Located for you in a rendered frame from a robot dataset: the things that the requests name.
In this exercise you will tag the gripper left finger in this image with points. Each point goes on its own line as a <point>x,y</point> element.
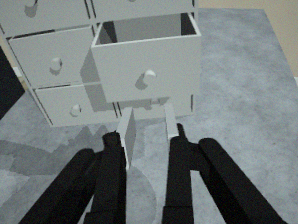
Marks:
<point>66,198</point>

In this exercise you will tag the small grey chest of drawers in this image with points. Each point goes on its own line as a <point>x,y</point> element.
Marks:
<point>95,22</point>

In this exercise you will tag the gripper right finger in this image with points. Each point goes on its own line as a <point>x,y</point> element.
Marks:
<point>235,196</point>

